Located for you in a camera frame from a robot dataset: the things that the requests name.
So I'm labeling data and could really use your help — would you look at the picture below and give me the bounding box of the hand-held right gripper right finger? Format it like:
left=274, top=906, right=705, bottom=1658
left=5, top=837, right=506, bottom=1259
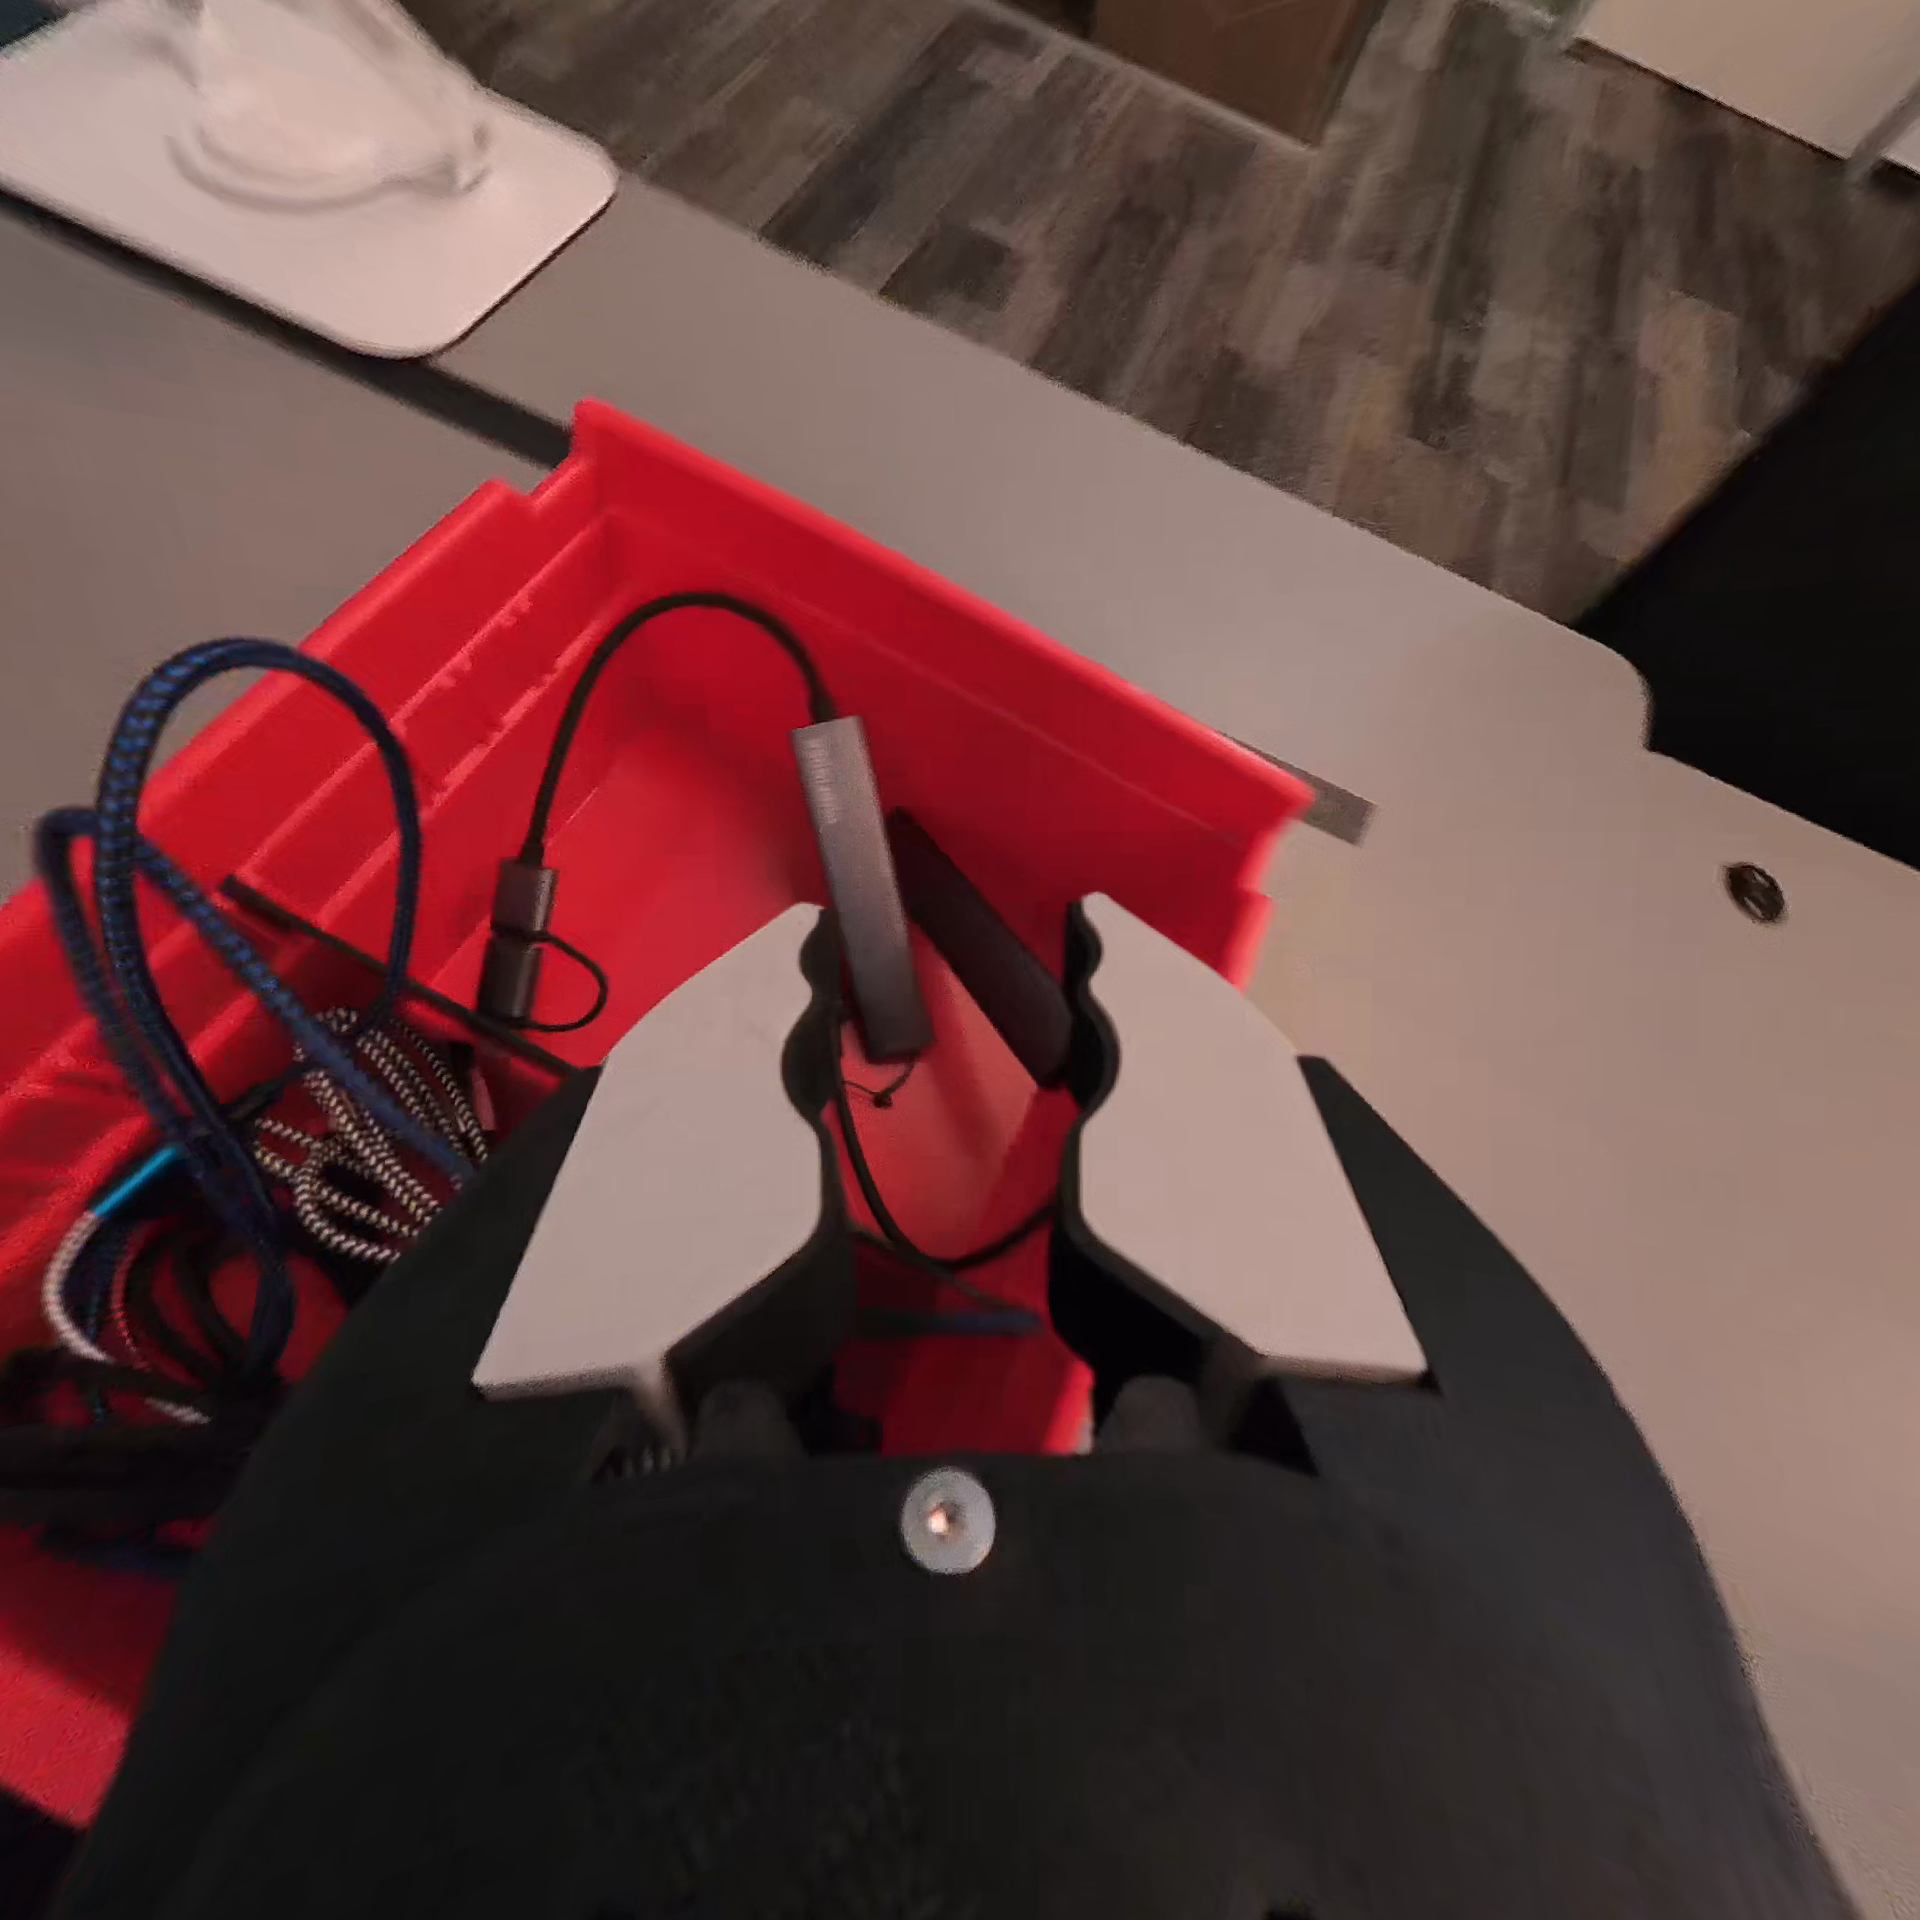
left=1048, top=895, right=1429, bottom=1420

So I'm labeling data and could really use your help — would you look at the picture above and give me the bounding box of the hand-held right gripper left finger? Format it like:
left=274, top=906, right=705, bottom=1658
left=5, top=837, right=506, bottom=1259
left=472, top=903, right=860, bottom=1445

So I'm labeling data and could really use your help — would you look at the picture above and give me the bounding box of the black slab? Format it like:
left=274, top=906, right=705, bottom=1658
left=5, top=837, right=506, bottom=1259
left=883, top=810, right=1080, bottom=1096

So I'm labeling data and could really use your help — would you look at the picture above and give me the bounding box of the dark grey usb hub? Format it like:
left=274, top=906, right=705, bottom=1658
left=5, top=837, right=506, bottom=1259
left=477, top=593, right=929, bottom=1058

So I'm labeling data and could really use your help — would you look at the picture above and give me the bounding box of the red plastic bin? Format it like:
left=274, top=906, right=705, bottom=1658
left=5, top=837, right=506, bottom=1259
left=0, top=397, right=1319, bottom=1828

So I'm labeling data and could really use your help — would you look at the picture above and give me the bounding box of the blue braided cable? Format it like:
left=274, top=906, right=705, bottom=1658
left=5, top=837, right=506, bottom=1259
left=33, top=639, right=506, bottom=1353

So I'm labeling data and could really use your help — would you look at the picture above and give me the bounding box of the black fabric chair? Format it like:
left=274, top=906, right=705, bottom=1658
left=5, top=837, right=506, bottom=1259
left=1568, top=287, right=1920, bottom=880

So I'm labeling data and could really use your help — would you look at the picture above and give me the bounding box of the clear acrylic sign holder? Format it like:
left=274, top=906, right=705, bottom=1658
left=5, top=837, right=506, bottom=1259
left=0, top=0, right=623, bottom=361

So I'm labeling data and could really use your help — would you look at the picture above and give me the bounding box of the white black braided cable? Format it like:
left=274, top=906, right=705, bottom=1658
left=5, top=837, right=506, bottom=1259
left=248, top=1008, right=496, bottom=1264

